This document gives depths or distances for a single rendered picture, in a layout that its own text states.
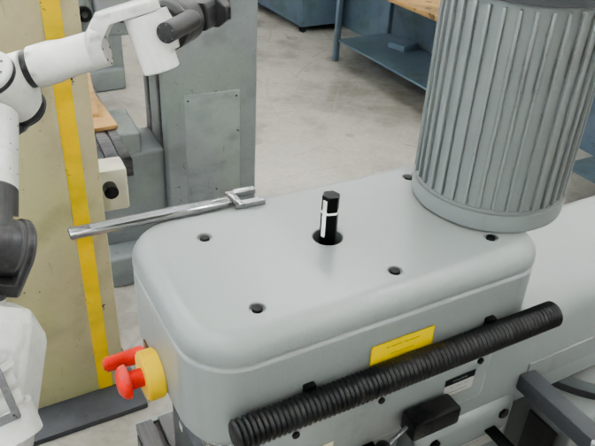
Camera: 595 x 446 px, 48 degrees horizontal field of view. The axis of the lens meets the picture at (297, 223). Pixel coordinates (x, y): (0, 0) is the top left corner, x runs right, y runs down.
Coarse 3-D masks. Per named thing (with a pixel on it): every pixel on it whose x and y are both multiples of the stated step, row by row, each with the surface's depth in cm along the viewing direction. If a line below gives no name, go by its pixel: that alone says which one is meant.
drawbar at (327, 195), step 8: (328, 192) 79; (336, 192) 79; (328, 200) 77; (336, 200) 78; (328, 208) 78; (336, 208) 78; (328, 216) 79; (336, 216) 79; (328, 224) 79; (336, 224) 80; (320, 232) 81; (328, 232) 80; (320, 240) 81; (328, 240) 80
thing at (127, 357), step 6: (132, 348) 89; (138, 348) 89; (114, 354) 88; (120, 354) 88; (126, 354) 88; (132, 354) 88; (108, 360) 87; (114, 360) 87; (120, 360) 88; (126, 360) 88; (132, 360) 88; (108, 366) 87; (114, 366) 87; (126, 366) 88; (108, 372) 88
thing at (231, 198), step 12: (228, 192) 88; (240, 192) 88; (252, 192) 89; (192, 204) 85; (204, 204) 85; (216, 204) 85; (228, 204) 86; (240, 204) 85; (252, 204) 86; (132, 216) 82; (144, 216) 82; (156, 216) 82; (168, 216) 82; (180, 216) 83; (72, 228) 79; (84, 228) 79; (96, 228) 79; (108, 228) 80; (120, 228) 80
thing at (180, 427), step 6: (174, 408) 157; (174, 414) 158; (174, 420) 160; (180, 420) 154; (174, 426) 161; (180, 426) 155; (174, 432) 163; (180, 432) 157; (186, 432) 151; (180, 438) 158; (186, 438) 152; (192, 438) 149; (198, 438) 149; (180, 444) 160; (186, 444) 154; (192, 444) 148; (198, 444) 148; (204, 444) 146; (210, 444) 146; (216, 444) 146
